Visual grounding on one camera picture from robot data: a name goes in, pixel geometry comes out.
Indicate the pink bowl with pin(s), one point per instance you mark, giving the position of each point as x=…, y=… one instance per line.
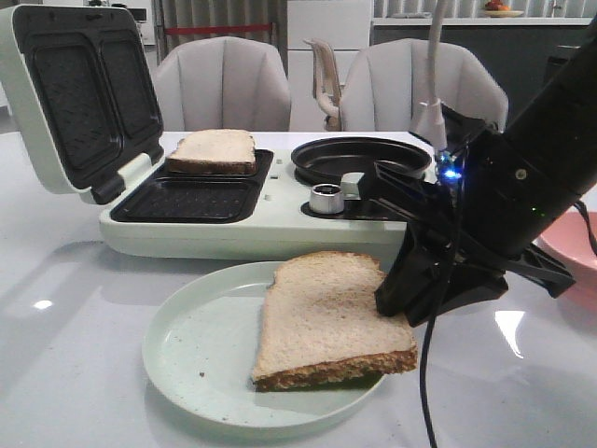
x=567, y=240

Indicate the black round frying pan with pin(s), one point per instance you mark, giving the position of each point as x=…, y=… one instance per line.
x=328, y=160

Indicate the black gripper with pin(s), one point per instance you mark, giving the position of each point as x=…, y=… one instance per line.
x=495, y=193

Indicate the fruit plate on counter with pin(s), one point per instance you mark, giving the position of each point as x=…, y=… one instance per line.
x=498, y=9

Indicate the bread slice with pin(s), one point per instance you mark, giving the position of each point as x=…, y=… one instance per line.
x=215, y=152
x=320, y=324

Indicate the left grey upholstered chair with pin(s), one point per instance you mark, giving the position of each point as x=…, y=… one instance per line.
x=223, y=83

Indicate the grey counter with white top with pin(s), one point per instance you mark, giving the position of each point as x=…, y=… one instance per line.
x=520, y=53

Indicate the left silver control knob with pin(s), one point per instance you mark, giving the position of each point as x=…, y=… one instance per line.
x=326, y=199

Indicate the mint green breakfast maker base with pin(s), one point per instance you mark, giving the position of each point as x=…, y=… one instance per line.
x=248, y=217

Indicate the grey upholstered chair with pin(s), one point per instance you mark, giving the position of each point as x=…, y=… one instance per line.
x=223, y=83
x=386, y=83

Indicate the beige office chair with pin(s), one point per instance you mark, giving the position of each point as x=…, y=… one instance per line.
x=326, y=88

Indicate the mint green round plate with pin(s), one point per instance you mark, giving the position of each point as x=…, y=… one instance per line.
x=200, y=349

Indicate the right grey upholstered chair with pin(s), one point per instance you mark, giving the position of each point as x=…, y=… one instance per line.
x=386, y=83

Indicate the red barrier tape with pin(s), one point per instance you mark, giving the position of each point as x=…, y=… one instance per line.
x=224, y=29

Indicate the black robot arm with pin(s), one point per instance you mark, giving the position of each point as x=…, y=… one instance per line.
x=573, y=84

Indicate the mint green breakfast maker lid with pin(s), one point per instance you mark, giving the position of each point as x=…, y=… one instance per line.
x=78, y=84

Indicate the white cabinet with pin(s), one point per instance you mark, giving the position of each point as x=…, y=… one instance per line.
x=345, y=26

